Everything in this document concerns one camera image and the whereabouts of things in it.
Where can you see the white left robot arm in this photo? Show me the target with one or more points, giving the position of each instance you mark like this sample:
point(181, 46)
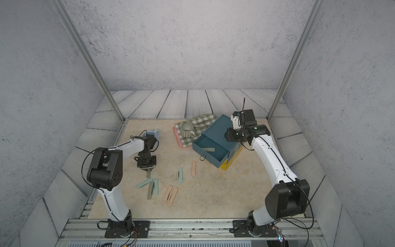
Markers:
point(106, 170)

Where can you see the aluminium frame post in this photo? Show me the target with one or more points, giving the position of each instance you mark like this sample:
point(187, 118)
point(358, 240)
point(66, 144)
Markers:
point(317, 7)
point(73, 33)

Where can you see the pink tray under cloth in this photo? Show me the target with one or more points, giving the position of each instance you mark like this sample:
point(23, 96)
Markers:
point(177, 137)

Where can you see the aluminium frame post right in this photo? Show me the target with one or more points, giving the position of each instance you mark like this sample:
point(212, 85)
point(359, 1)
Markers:
point(317, 7)

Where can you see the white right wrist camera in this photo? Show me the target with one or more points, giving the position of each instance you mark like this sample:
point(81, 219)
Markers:
point(236, 120)

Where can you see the teal drawer cabinet box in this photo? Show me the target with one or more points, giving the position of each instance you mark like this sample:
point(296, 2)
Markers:
point(216, 132)

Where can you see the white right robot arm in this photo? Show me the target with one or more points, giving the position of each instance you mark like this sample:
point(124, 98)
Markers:
point(289, 195)

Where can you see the aluminium frame post left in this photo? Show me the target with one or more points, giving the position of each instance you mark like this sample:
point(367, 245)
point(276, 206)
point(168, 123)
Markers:
point(73, 33)

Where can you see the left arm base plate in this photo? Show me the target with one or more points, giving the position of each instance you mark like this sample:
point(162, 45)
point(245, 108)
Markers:
point(132, 229)

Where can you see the green checkered cloth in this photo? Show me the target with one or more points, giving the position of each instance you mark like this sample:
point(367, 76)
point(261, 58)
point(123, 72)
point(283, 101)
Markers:
point(200, 123)

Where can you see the teal pull-out drawer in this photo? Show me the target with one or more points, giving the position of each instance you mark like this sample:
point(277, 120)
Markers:
point(216, 158)

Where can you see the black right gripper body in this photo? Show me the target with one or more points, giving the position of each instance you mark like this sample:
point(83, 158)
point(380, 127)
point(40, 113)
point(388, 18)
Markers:
point(235, 135)

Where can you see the green striped ceramic cup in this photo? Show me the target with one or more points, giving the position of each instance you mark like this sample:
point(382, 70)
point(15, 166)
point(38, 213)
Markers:
point(187, 130)

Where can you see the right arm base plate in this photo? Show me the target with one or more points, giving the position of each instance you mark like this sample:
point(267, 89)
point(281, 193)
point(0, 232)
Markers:
point(246, 228)

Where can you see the light blue mug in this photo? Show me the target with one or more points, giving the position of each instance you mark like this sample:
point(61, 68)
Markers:
point(155, 133)

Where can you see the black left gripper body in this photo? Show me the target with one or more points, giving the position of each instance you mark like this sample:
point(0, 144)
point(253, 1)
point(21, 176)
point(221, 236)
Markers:
point(147, 161)

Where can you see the mint green folding knife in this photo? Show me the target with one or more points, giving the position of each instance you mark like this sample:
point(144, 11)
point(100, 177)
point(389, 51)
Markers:
point(156, 187)
point(180, 175)
point(143, 183)

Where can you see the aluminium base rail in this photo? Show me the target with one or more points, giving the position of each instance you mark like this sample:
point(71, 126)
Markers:
point(300, 232)

